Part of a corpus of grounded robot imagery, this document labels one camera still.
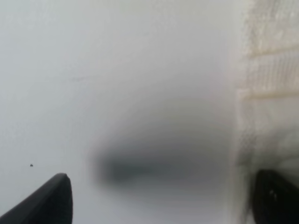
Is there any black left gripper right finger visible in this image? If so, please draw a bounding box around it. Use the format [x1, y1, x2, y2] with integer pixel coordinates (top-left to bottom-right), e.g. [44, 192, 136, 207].
[251, 170, 299, 224]

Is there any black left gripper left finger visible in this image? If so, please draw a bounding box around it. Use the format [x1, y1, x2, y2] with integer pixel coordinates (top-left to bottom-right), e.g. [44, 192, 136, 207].
[0, 173, 73, 224]

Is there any cream white towel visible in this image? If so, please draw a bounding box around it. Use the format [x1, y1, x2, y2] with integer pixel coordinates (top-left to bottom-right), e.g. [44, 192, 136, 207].
[231, 0, 299, 224]

